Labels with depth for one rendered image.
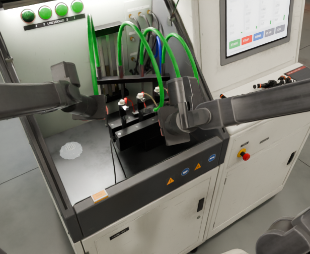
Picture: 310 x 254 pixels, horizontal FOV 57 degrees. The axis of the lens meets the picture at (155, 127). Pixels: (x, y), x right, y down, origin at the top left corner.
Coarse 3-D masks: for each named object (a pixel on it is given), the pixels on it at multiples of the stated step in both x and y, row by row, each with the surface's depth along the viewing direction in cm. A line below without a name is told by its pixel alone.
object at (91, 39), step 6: (90, 18) 89; (90, 24) 86; (90, 30) 85; (90, 36) 84; (90, 42) 83; (96, 42) 110; (90, 48) 82; (96, 48) 112; (90, 54) 82; (96, 54) 114; (90, 60) 82; (96, 60) 116; (90, 66) 82; (96, 66) 118; (96, 78) 82; (96, 84) 82; (96, 90) 83
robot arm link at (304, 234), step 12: (288, 216) 58; (300, 216) 50; (300, 228) 49; (264, 240) 52; (276, 240) 50; (288, 240) 49; (300, 240) 48; (264, 252) 52; (276, 252) 50; (288, 252) 49; (300, 252) 48
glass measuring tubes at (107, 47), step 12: (108, 24) 118; (120, 24) 118; (96, 36) 115; (108, 36) 121; (108, 48) 124; (108, 60) 125; (96, 72) 128; (108, 72) 128; (108, 84) 133; (120, 84) 139; (108, 96) 137; (120, 96) 140
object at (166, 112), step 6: (162, 108) 74; (168, 108) 75; (174, 108) 75; (162, 114) 74; (168, 114) 75; (162, 120) 74; (168, 120) 71; (168, 126) 71; (168, 132) 74; (174, 132) 70; (168, 138) 74; (174, 138) 75; (180, 138) 75; (186, 138) 75; (168, 144) 74; (174, 144) 74
